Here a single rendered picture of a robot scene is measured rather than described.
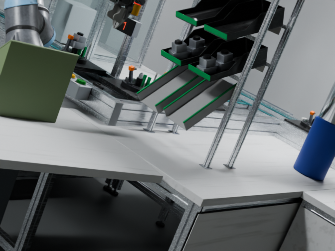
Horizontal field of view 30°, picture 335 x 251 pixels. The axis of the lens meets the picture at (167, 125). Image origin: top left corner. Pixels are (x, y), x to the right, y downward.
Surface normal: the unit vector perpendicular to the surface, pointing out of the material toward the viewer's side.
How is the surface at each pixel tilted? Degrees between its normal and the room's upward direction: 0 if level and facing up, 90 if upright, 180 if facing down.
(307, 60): 90
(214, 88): 45
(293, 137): 90
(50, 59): 90
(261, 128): 90
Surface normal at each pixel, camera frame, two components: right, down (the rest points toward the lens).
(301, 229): -0.62, -0.04
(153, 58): 0.55, 0.41
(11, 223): 0.36, -0.91
